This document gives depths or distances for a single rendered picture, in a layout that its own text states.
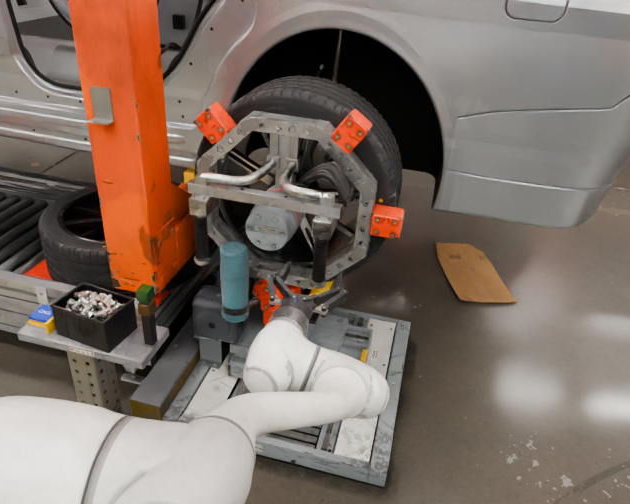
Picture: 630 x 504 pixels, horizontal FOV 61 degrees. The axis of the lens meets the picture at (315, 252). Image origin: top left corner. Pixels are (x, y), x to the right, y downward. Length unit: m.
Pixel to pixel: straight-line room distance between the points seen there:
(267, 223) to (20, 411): 1.00
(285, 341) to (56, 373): 1.48
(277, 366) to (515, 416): 1.44
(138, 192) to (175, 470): 1.20
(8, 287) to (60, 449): 1.78
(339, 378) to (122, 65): 0.97
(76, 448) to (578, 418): 2.10
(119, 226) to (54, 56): 1.76
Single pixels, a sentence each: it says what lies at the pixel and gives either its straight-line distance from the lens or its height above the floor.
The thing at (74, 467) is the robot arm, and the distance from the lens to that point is 0.58.
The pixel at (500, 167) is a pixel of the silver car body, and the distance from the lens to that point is 1.92.
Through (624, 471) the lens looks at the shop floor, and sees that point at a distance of 2.35.
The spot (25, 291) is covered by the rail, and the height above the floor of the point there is 0.35.
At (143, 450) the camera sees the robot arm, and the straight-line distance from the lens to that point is 0.57.
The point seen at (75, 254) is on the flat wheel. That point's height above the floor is 0.48.
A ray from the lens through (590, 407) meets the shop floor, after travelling 2.52.
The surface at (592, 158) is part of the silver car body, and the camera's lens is 1.95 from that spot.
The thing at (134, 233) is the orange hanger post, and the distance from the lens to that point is 1.73.
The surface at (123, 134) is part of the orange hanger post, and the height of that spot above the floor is 1.06.
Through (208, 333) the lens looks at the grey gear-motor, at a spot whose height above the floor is 0.28.
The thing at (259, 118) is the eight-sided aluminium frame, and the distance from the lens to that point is 1.55.
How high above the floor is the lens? 1.59
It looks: 31 degrees down
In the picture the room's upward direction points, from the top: 4 degrees clockwise
